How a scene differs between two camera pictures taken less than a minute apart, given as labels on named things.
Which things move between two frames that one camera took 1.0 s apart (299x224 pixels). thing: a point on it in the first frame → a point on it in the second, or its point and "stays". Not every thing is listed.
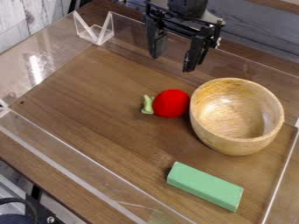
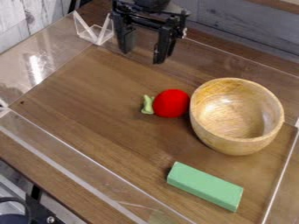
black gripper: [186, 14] → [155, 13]
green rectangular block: [212, 188] stays
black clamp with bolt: [44, 215] stays
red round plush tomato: [171, 103] stays
